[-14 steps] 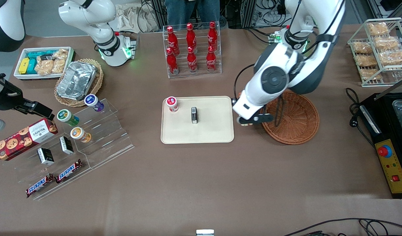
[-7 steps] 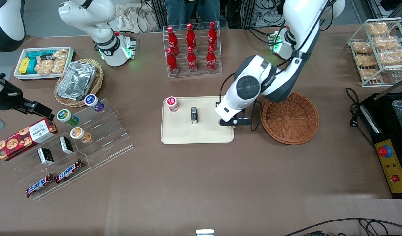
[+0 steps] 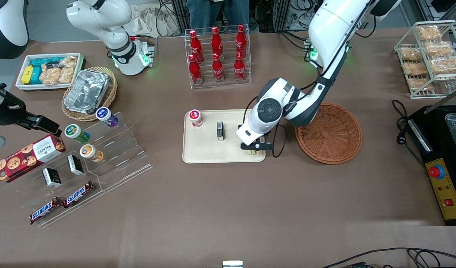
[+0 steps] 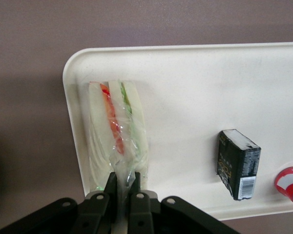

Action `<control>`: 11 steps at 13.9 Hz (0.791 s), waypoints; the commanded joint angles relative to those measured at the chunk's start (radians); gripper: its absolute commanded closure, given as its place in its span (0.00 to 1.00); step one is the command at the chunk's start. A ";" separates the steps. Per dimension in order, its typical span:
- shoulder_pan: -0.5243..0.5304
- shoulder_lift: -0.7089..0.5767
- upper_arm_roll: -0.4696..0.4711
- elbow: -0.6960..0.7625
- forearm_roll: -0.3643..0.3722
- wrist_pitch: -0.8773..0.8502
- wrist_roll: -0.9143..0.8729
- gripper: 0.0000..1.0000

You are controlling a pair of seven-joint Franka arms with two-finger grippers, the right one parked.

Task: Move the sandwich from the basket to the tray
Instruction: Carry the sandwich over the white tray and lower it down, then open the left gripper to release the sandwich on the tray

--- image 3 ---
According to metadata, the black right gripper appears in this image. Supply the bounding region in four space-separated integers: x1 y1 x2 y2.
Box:
0 85 62 137

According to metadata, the triangle sandwich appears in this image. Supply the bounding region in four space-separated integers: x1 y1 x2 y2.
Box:
248 137 266 155

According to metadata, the light oval wicker basket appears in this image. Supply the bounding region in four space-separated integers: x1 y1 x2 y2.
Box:
62 66 118 122

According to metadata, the cream plastic tray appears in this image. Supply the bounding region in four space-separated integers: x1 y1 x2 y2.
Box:
182 109 266 164

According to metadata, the aluminium foil tray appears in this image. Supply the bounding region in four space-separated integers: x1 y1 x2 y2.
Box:
64 69 110 115

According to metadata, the brown round wicker basket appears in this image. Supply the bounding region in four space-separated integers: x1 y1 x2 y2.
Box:
295 103 363 165

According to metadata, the green lid candy jar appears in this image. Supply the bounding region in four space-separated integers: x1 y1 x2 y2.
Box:
64 124 91 144

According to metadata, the white plastic bin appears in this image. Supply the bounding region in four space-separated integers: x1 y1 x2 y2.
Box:
15 53 85 92

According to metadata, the red Walkers shortbread box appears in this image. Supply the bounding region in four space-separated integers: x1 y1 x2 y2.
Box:
0 134 66 183

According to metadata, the orange lid candy jar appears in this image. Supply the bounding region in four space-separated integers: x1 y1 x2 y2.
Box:
80 144 104 163

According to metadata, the purple lid candy jar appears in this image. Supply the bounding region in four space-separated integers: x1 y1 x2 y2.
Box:
95 107 119 127

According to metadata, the clear acrylic bottle rack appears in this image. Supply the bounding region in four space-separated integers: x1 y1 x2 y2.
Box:
184 25 252 89

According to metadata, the red lid candy jar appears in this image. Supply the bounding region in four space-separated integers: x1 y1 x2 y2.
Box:
188 109 203 128

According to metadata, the red cola bottle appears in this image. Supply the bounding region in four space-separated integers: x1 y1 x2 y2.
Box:
234 52 247 81
212 53 225 83
211 26 225 60
188 55 203 85
235 25 248 58
189 30 205 63

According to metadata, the Snickers chocolate bar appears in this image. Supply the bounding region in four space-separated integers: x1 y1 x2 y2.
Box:
29 197 62 225
63 181 94 209

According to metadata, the clear acrylic tiered stand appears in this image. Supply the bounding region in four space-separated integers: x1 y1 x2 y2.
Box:
18 112 153 228

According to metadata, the person in blue jeans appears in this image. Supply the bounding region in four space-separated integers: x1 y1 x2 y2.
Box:
186 0 251 32

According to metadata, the crumpled beige bag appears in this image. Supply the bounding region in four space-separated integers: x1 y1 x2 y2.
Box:
131 4 180 38

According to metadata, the clear bag of pastry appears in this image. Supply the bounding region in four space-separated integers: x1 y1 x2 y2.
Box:
424 41 453 57
399 47 423 62
431 57 456 75
407 76 435 92
404 61 428 76
417 25 441 41

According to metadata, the black heating machine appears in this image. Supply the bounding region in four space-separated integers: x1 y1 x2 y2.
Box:
406 105 456 226

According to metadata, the yellow control panel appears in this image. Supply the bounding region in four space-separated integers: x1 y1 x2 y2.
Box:
425 158 456 221

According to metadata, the grey metal bar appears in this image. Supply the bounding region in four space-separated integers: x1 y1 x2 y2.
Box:
424 86 456 114

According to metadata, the aluminium frame post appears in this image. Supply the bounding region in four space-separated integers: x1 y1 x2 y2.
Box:
273 0 292 32

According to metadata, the black power cable with plug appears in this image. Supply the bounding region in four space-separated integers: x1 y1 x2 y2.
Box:
392 99 426 164

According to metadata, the black floor cable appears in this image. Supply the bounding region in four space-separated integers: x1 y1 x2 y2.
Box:
321 248 456 268

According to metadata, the white wire rack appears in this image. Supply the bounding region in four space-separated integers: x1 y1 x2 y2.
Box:
394 20 456 99

